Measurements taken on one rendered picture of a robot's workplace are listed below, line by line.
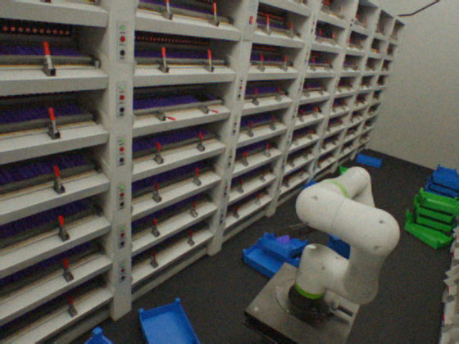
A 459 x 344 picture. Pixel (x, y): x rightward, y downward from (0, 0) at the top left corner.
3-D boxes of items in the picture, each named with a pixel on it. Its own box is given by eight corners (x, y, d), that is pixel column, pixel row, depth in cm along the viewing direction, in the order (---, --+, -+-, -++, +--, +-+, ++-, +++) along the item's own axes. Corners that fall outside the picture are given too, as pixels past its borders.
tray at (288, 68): (296, 78, 212) (306, 59, 205) (243, 80, 166) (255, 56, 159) (273, 63, 219) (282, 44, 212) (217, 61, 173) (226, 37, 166)
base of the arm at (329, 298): (354, 310, 128) (359, 299, 126) (343, 334, 117) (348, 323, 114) (297, 279, 140) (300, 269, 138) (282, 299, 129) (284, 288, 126)
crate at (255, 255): (297, 268, 203) (300, 258, 199) (281, 284, 187) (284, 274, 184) (257, 246, 218) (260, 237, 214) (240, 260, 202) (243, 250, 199)
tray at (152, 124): (228, 118, 167) (234, 102, 161) (129, 138, 120) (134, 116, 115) (202, 98, 174) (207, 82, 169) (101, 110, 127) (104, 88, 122)
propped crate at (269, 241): (279, 237, 231) (283, 228, 230) (303, 251, 220) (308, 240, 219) (260, 243, 205) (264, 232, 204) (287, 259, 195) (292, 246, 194)
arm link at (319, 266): (324, 309, 119) (338, 270, 111) (288, 287, 127) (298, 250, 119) (336, 290, 129) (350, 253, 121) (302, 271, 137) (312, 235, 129)
